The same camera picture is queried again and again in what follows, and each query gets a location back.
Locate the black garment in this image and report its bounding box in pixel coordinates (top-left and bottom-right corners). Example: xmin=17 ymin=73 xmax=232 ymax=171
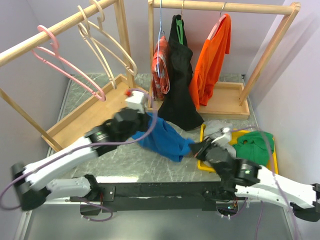
xmin=158 ymin=14 xmax=204 ymax=131

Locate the beige plastic hanger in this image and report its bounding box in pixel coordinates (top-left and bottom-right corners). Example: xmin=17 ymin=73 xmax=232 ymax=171
xmin=77 ymin=5 xmax=117 ymax=89
xmin=88 ymin=0 xmax=138 ymax=76

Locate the pink hanger with metal hook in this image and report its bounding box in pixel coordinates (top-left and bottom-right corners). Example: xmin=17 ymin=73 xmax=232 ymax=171
xmin=207 ymin=2 xmax=227 ymax=40

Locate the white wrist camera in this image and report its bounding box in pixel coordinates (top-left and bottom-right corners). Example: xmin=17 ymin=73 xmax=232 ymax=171
xmin=211 ymin=127 xmax=232 ymax=146
xmin=125 ymin=88 xmax=148 ymax=114

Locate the front beige plastic hanger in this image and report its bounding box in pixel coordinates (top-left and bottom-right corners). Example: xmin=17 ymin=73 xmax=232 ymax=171
xmin=77 ymin=5 xmax=117 ymax=89

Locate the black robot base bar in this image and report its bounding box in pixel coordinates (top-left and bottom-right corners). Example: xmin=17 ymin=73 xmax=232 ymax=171
xmin=69 ymin=180 xmax=241 ymax=217

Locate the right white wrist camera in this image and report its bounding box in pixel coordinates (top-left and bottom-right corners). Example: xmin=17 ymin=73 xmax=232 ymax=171
xmin=211 ymin=127 xmax=232 ymax=146

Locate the yellow plastic tray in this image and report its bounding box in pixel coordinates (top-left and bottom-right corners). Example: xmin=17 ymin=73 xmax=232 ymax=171
xmin=197 ymin=123 xmax=279 ymax=174

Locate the green hanger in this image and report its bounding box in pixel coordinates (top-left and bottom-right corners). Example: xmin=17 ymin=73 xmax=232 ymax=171
xmin=176 ymin=18 xmax=188 ymax=46

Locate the blue tank top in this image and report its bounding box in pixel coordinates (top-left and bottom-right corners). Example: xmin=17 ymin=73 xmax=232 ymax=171
xmin=137 ymin=117 xmax=195 ymax=163

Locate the rear beige plastic hanger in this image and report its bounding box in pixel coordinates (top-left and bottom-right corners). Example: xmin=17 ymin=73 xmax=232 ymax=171
xmin=88 ymin=0 xmax=138 ymax=76

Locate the wooden clothes rack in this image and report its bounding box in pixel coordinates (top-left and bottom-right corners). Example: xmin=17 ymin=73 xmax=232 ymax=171
xmin=0 ymin=0 xmax=136 ymax=151
xmin=148 ymin=0 xmax=301 ymax=120

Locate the green garment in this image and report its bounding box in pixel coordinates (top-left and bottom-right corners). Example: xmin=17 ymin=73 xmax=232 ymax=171
xmin=232 ymin=131 xmax=270 ymax=167

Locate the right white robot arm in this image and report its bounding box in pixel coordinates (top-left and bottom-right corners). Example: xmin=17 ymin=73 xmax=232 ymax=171
xmin=189 ymin=139 xmax=320 ymax=222

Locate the left wooden clothes rack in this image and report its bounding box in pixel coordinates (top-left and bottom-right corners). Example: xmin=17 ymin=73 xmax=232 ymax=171
xmin=0 ymin=0 xmax=136 ymax=151

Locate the pink plastic hanger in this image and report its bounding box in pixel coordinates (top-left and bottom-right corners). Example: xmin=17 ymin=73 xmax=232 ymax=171
xmin=31 ymin=25 xmax=106 ymax=102

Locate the grey garment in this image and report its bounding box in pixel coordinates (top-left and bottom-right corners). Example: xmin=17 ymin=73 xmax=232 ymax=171
xmin=203 ymin=120 xmax=236 ymax=158

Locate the right wooden clothes rack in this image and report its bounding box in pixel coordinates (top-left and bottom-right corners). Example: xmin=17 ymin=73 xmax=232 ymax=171
xmin=148 ymin=0 xmax=301 ymax=120

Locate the orange t-shirt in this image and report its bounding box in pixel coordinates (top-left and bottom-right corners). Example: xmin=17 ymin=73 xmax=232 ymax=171
xmin=188 ymin=14 xmax=232 ymax=109

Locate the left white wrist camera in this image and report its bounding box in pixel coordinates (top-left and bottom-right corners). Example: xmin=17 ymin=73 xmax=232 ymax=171
xmin=125 ymin=88 xmax=148 ymax=114

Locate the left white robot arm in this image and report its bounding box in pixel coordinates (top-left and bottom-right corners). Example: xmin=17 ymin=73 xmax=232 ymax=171
xmin=11 ymin=107 xmax=157 ymax=211

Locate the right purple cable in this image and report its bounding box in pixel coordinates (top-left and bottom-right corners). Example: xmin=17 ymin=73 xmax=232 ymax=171
xmin=219 ymin=125 xmax=301 ymax=240

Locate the red patterned garment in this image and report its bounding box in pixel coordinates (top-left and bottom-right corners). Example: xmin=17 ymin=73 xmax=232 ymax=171
xmin=151 ymin=36 xmax=170 ymax=101

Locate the blue wire hanger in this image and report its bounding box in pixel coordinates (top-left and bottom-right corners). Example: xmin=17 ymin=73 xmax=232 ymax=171
xmin=156 ymin=0 xmax=165 ymax=78

